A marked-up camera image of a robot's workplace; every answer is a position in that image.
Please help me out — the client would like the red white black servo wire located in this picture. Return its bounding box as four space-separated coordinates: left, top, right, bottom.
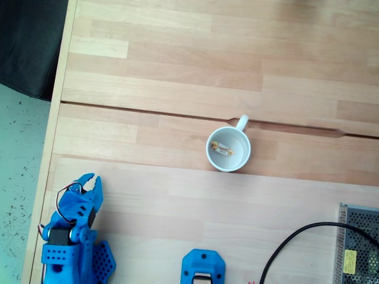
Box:
55 182 83 224

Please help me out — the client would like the black upholstered furniture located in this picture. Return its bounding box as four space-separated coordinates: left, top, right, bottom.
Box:
0 0 70 102

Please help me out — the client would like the thick black cable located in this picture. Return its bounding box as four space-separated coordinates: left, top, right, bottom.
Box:
258 221 379 284

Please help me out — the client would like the white ceramic mug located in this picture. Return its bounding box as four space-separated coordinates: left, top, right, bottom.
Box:
205 114 252 173

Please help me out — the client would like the light wooden board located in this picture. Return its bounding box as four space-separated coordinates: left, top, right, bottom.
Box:
38 153 379 284

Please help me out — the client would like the blue printed mount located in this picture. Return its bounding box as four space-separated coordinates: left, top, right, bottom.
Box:
181 248 226 284

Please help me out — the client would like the yellow and white sweet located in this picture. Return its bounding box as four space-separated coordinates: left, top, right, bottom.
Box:
209 141 236 156

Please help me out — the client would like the perforated metal power supply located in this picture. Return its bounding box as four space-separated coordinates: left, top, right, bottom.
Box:
333 202 379 284

